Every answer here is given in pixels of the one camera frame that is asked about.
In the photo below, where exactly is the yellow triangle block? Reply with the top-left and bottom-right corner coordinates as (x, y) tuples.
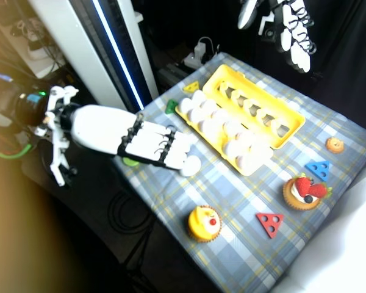
(182, 79), (201, 94)

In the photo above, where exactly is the red triangle block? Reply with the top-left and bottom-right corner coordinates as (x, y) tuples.
(256, 212), (285, 239)

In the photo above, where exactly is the yellow egg carton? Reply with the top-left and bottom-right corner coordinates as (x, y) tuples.
(174, 63), (306, 177)

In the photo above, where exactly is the white backdrop board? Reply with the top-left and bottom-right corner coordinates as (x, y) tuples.
(274, 170), (366, 293)

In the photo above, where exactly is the black backdrop cloth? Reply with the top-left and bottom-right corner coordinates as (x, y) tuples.
(134, 0), (366, 138)

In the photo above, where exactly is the strawberry toy cupcake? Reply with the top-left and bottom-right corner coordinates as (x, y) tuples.
(282, 172), (333, 211)

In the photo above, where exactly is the blue plaid table cloth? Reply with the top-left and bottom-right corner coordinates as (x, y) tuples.
(112, 51), (366, 293)

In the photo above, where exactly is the white power strip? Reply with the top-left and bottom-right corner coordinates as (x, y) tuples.
(182, 36), (220, 70)

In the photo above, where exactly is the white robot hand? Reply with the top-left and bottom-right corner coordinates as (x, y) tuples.
(237, 0), (317, 73)
(69, 104), (199, 171)

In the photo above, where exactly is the yellow toy cupcake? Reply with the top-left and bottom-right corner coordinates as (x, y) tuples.
(187, 204), (223, 244)

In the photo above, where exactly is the light green disc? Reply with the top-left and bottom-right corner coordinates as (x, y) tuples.
(121, 155), (140, 168)

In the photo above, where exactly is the green cable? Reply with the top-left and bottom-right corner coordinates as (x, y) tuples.
(0, 142), (33, 159)

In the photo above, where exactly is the blue triangle block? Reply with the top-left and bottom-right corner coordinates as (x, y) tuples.
(304, 161), (331, 181)

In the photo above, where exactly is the white column with blue stripe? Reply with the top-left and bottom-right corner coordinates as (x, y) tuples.
(27, 0), (159, 112)

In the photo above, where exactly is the round tan toy cookie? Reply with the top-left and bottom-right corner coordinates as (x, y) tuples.
(325, 136), (345, 154)

